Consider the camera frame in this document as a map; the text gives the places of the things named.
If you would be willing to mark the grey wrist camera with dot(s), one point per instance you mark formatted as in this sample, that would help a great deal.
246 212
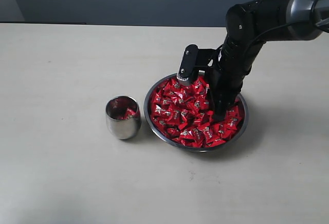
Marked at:
188 72

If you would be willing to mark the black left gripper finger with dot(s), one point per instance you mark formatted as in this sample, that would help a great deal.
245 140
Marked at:
219 111

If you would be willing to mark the red candy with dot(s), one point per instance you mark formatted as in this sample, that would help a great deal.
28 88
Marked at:
158 111
124 108
200 103
232 122
192 137

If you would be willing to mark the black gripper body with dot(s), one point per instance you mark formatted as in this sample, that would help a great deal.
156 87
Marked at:
235 60

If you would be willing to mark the red wrapped candy front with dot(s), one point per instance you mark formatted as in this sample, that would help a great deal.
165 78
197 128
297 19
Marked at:
192 137

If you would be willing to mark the metal bowl of red candies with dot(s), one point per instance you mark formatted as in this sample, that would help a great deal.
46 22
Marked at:
242 125

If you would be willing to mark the stainless steel cup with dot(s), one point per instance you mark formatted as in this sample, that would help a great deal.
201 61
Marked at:
122 129

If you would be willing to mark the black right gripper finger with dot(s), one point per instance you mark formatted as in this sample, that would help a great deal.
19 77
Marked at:
209 98

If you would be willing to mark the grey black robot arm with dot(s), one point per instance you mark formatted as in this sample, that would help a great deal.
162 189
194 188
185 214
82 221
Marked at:
249 26

